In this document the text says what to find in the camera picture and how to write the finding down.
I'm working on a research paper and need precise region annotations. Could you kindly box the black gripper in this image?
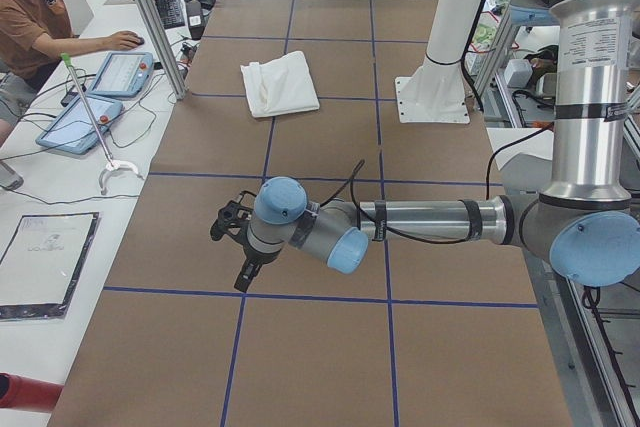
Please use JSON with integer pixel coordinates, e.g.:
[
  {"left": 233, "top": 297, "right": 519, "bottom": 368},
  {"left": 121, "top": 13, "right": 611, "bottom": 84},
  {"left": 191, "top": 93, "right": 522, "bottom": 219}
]
[{"left": 234, "top": 244, "right": 278, "bottom": 292}]

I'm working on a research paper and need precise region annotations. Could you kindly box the red cylinder object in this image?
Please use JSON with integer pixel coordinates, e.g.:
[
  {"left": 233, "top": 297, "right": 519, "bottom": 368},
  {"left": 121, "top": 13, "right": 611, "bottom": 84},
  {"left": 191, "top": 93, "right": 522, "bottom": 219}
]
[{"left": 1, "top": 373, "right": 63, "bottom": 413}]

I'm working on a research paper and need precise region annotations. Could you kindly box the white plastic chair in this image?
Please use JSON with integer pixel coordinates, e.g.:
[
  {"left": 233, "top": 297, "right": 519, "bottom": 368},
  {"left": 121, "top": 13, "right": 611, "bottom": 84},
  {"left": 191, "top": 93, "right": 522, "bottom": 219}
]
[{"left": 487, "top": 127, "right": 554, "bottom": 192}]

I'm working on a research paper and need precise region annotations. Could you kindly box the white side table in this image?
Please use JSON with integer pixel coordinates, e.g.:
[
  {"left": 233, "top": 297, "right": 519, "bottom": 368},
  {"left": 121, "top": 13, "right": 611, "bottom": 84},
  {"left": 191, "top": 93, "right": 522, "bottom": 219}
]
[{"left": 0, "top": 0, "right": 216, "bottom": 413}]

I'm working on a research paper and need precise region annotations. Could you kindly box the blue teach pendant far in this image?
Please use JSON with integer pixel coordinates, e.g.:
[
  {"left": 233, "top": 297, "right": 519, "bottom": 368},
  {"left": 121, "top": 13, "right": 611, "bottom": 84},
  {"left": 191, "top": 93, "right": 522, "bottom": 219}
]
[{"left": 88, "top": 52, "right": 154, "bottom": 98}]

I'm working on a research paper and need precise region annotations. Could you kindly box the document in black sleeve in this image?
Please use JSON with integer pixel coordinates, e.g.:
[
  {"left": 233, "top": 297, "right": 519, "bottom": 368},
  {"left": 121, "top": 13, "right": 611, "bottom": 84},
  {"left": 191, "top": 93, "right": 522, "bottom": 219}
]
[{"left": 1, "top": 212, "right": 99, "bottom": 322}]

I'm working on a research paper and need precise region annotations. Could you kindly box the person's hand on mouse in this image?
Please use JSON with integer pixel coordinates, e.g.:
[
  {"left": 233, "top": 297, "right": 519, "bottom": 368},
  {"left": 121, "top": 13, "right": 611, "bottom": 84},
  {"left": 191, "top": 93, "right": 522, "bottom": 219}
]
[{"left": 105, "top": 31, "right": 141, "bottom": 51}]

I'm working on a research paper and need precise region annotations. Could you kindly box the blue teach pendant near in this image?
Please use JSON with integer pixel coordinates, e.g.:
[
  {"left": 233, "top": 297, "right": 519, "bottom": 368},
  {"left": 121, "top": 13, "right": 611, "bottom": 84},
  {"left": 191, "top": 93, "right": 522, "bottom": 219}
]
[{"left": 35, "top": 94, "right": 124, "bottom": 155}]

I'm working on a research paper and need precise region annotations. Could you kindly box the blue teach pendant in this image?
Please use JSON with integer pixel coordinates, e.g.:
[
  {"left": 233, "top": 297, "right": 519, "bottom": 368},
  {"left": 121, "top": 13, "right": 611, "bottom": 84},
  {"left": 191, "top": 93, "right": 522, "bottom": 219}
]
[
  {"left": 35, "top": 94, "right": 124, "bottom": 155},
  {"left": 88, "top": 52, "right": 154, "bottom": 98}
]

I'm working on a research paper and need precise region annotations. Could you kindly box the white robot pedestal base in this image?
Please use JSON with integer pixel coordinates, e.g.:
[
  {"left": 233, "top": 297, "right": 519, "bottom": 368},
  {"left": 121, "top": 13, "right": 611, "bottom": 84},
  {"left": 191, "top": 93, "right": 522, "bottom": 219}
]
[{"left": 395, "top": 0, "right": 484, "bottom": 124}]

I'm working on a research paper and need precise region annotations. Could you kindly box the white long-sleeve printed shirt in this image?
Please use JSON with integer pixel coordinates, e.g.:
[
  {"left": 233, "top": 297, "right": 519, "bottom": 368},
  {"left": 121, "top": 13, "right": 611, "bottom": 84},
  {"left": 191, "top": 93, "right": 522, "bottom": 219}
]
[{"left": 240, "top": 51, "right": 320, "bottom": 118}]

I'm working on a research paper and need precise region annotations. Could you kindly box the person in brown shirt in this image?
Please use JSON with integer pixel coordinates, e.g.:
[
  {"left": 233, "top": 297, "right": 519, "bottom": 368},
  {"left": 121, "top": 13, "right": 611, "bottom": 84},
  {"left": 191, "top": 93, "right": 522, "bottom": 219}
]
[{"left": 0, "top": 0, "right": 174, "bottom": 146}]

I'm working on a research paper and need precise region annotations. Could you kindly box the aluminium frame post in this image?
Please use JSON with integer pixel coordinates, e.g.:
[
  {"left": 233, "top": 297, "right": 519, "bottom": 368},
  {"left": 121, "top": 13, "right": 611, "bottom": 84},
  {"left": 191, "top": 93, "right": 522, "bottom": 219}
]
[{"left": 134, "top": 0, "right": 187, "bottom": 100}]

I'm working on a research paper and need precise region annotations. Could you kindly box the black keyboard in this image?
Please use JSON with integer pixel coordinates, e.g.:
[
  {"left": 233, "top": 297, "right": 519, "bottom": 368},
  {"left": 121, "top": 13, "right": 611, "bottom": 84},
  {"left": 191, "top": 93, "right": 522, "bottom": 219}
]
[{"left": 154, "top": 0, "right": 185, "bottom": 29}]

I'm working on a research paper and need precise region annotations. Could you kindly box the long reacher grabber tool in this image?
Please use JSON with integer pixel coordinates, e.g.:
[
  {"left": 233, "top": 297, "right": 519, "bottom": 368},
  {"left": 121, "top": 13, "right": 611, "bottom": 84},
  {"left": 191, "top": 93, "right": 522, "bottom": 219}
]
[{"left": 60, "top": 53, "right": 144, "bottom": 196}]

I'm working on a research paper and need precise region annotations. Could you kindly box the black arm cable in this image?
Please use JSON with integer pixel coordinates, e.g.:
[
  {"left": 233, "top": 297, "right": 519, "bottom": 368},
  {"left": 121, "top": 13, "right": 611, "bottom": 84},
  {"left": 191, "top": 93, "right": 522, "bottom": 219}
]
[{"left": 319, "top": 122, "right": 556, "bottom": 246}]

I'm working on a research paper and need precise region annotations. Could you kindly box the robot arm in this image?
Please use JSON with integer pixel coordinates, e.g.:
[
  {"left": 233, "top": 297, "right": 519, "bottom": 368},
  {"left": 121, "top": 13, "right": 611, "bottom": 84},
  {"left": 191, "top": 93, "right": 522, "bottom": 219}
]
[{"left": 211, "top": 0, "right": 639, "bottom": 291}]

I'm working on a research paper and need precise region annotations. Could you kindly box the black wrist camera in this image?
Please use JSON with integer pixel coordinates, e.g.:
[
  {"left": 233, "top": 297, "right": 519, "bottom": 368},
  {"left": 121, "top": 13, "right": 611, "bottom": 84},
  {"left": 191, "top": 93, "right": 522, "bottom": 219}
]
[{"left": 210, "top": 190, "right": 255, "bottom": 245}]

